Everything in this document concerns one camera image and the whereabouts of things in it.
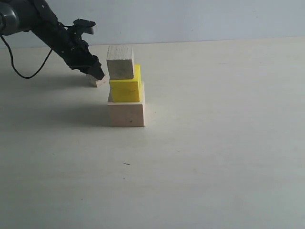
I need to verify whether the large pale wooden cube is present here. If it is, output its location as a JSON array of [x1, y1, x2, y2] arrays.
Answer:
[[107, 81, 145, 127]]

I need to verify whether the yellow cube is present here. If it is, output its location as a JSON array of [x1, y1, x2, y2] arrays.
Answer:
[[109, 63, 142, 103]]

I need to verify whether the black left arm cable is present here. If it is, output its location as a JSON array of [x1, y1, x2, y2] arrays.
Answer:
[[0, 34, 52, 79]]

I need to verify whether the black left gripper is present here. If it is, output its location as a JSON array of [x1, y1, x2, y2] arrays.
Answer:
[[47, 23, 104, 80]]

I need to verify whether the small wooden cube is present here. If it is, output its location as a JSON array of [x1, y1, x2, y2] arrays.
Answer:
[[86, 74, 108, 88]]

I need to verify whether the medium wooden cube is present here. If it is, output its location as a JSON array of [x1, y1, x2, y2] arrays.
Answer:
[[106, 45, 134, 80]]

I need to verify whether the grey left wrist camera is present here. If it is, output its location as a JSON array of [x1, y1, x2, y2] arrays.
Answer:
[[73, 19, 96, 35]]

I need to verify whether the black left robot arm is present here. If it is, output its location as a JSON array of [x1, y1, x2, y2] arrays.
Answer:
[[0, 0, 105, 80]]

